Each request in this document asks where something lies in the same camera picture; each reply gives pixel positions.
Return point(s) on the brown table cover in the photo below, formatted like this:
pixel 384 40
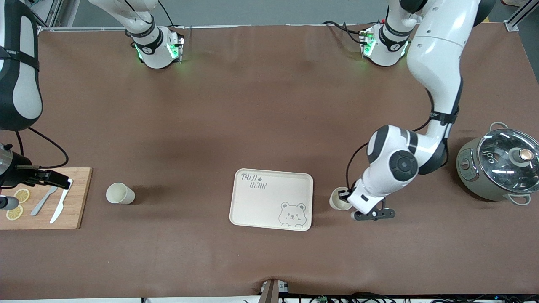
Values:
pixel 269 105

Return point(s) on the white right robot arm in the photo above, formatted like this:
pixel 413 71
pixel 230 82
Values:
pixel 156 57

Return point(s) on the grey plastic knife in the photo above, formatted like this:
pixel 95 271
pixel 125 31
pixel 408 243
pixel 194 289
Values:
pixel 40 206

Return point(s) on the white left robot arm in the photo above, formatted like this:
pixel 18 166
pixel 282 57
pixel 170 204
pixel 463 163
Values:
pixel 438 63

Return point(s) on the white plastic knife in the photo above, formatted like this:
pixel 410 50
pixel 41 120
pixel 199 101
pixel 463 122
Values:
pixel 59 208

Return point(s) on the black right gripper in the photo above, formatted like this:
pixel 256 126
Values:
pixel 21 173

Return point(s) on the aluminium frame profile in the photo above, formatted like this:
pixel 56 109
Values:
pixel 520 17
pixel 54 12

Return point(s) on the wooden cutting board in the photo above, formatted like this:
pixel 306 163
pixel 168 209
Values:
pixel 82 202

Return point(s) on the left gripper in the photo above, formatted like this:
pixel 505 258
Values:
pixel 346 195

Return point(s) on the grey metal bracket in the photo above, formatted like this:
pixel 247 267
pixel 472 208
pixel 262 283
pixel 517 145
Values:
pixel 271 292

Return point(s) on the grey pot with glass lid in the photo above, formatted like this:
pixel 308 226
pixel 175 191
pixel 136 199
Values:
pixel 476 176

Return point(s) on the white cup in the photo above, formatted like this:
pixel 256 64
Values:
pixel 337 202
pixel 120 193

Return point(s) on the cream tray with bear print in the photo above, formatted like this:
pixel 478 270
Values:
pixel 261 206

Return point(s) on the yellow lemon slice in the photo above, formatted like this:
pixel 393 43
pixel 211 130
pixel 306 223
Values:
pixel 16 214
pixel 21 195

